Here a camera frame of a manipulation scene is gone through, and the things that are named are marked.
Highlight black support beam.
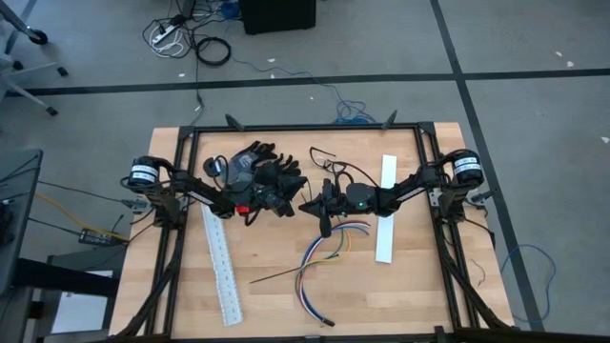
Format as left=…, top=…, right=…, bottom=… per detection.
left=11, top=258, right=120, bottom=299

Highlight grey office chair base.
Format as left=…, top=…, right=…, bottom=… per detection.
left=0, top=47, right=71, bottom=118

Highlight small black electronics box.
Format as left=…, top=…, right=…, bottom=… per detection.
left=77, top=227, right=131, bottom=248

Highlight black aluminium table frame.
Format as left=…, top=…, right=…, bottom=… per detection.
left=112, top=110, right=519, bottom=343

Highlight coiled black cable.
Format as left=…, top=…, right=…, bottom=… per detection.
left=194, top=36, right=234, bottom=68

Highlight white flat duct cover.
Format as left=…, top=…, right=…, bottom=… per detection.
left=375, top=153, right=398, bottom=265

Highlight white flat panel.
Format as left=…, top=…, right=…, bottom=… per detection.
left=50, top=270, right=115, bottom=334

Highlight large black box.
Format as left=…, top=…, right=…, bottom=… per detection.
left=238, top=0, right=318, bottom=36

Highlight black tape roll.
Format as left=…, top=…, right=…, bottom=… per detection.
left=202, top=155, right=226, bottom=180

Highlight black clear safety glasses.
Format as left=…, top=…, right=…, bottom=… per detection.
left=308, top=146, right=340, bottom=173

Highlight dark office chair base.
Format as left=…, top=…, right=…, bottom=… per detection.
left=0, top=0, right=50, bottom=47

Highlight white slotted cable duct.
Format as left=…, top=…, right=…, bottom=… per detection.
left=198, top=203, right=245, bottom=328

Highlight multicolour wire harness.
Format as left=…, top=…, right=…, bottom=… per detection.
left=295, top=219, right=373, bottom=328

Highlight dark grey side table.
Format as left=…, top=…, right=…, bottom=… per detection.
left=0, top=149, right=45, bottom=296

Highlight white power strip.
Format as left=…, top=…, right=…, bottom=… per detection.
left=151, top=23, right=181, bottom=47

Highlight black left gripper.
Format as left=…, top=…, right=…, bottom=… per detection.
left=231, top=173, right=309, bottom=218

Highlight black grey work glove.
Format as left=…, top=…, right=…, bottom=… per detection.
left=255, top=152, right=303, bottom=185

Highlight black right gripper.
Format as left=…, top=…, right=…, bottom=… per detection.
left=298, top=178, right=382, bottom=238

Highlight yellow cable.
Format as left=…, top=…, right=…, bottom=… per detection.
left=32, top=192, right=131, bottom=243

